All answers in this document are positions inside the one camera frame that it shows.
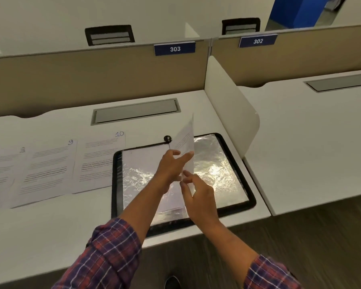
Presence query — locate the black display folder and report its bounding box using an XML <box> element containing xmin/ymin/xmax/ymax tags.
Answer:
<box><xmin>111</xmin><ymin>133</ymin><xmax>257</xmax><ymax>238</ymax></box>

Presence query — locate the white sheet in plastic sleeve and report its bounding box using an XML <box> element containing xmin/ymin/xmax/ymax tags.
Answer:
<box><xmin>122</xmin><ymin>144</ymin><xmax>188</xmax><ymax>222</ymax></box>

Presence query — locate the person's right hand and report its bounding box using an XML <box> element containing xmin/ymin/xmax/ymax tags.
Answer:
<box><xmin>179</xmin><ymin>170</ymin><xmax>221</xmax><ymax>231</ymax></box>

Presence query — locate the white side divider panel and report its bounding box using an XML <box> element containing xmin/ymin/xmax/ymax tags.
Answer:
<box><xmin>204</xmin><ymin>55</ymin><xmax>261</xmax><ymax>160</ymax></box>

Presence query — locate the grey desk cable lid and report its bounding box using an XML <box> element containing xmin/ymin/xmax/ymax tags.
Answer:
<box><xmin>303</xmin><ymin>73</ymin><xmax>361</xmax><ymax>94</ymax></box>
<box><xmin>90</xmin><ymin>98</ymin><xmax>181</xmax><ymax>126</ymax></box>

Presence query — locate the person's left hand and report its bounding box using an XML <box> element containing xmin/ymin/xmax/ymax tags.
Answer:
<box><xmin>154</xmin><ymin>149</ymin><xmax>195</xmax><ymax>191</ymax></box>

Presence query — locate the person's left forearm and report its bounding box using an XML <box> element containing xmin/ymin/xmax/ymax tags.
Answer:
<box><xmin>52</xmin><ymin>180</ymin><xmax>172</xmax><ymax>289</ymax></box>

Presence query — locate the blue cabinet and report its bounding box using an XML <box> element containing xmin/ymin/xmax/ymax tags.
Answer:
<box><xmin>269</xmin><ymin>0</ymin><xmax>332</xmax><ymax>29</ymax></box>

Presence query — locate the person's right forearm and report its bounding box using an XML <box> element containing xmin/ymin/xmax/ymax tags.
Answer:
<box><xmin>196</xmin><ymin>219</ymin><xmax>303</xmax><ymax>289</ymax></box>

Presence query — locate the white printed paper sheet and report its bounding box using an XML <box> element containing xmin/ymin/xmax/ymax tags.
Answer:
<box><xmin>72</xmin><ymin>131</ymin><xmax>126</xmax><ymax>195</ymax></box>
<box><xmin>10</xmin><ymin>138</ymin><xmax>78</xmax><ymax>209</ymax></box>
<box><xmin>168</xmin><ymin>114</ymin><xmax>197</xmax><ymax>196</ymax></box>
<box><xmin>0</xmin><ymin>146</ymin><xmax>28</xmax><ymax>212</ymax></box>

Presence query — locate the blue desk number sign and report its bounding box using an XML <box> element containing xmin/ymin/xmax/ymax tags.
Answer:
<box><xmin>238</xmin><ymin>34</ymin><xmax>278</xmax><ymax>49</ymax></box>
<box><xmin>154</xmin><ymin>41</ymin><xmax>197</xmax><ymax>57</ymax></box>

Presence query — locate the person's black shoe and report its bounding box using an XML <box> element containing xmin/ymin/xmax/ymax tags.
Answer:
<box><xmin>164</xmin><ymin>275</ymin><xmax>182</xmax><ymax>289</ymax></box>

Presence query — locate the beige desk partition panel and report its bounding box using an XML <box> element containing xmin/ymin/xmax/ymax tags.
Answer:
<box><xmin>210</xmin><ymin>23</ymin><xmax>361</xmax><ymax>88</ymax></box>
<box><xmin>0</xmin><ymin>39</ymin><xmax>211</xmax><ymax>119</ymax></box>

